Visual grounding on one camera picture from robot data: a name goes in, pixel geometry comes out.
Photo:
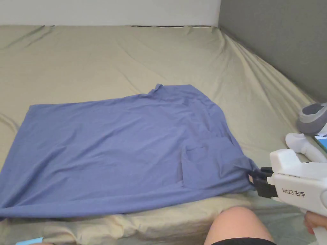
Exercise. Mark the blue shirt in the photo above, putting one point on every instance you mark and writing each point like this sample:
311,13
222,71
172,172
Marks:
107,150

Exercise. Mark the person's legs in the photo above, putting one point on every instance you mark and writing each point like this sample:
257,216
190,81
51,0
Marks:
237,227

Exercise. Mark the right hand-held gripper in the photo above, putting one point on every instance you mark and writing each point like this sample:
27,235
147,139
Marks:
299,183

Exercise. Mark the white hand controller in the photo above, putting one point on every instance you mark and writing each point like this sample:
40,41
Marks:
304,146

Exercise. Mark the bed with beige sheet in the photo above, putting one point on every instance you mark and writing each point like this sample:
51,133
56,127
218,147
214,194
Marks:
107,63

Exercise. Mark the person's right hand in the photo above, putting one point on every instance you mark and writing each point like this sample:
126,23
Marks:
315,220

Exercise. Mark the phone with lit screen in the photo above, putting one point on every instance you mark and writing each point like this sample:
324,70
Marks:
321,141

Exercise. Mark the pale blue card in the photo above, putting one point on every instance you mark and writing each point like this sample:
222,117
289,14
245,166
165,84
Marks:
30,241

